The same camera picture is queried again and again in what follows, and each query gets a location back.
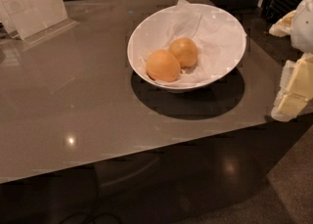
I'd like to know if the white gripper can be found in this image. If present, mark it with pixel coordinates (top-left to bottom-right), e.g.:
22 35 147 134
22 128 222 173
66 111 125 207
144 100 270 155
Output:
269 0 313 122

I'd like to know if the white ceramic bowl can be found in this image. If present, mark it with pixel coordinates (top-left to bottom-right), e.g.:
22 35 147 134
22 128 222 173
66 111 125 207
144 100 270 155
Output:
126 3 247 93

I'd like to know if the white paper liner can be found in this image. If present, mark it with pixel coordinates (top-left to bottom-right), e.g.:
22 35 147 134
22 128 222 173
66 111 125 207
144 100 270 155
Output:
140 0 247 88

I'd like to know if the clear acrylic sign holder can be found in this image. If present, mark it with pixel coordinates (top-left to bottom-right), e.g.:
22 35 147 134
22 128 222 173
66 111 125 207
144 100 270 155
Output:
0 0 76 44

